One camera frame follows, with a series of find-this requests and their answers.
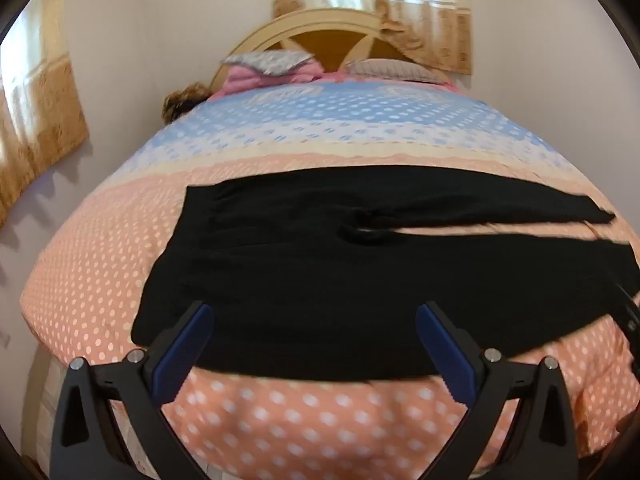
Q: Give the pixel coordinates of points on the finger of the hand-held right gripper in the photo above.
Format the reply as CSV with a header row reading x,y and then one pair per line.
x,y
629,315

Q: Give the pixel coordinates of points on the grey patterned pillow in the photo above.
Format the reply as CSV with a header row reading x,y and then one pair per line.
x,y
270,61

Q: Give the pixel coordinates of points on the striped pillow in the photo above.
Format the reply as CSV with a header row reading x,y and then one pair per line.
x,y
395,70

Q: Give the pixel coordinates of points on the polka dot bedspread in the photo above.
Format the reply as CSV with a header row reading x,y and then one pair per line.
x,y
100,285

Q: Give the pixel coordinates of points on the cream wooden headboard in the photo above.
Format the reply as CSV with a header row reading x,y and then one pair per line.
x,y
325,50

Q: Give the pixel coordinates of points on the golden patterned curtain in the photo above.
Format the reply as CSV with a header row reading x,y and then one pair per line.
x,y
425,25
40,110

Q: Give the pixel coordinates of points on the brown plush toy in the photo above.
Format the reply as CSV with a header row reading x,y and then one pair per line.
x,y
182,102

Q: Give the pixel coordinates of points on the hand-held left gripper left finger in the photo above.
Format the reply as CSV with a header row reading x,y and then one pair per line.
x,y
185,355

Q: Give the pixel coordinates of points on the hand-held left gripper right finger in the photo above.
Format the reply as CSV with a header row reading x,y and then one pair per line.
x,y
445,355

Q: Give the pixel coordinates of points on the black pants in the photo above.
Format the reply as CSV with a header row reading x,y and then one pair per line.
x,y
310,285

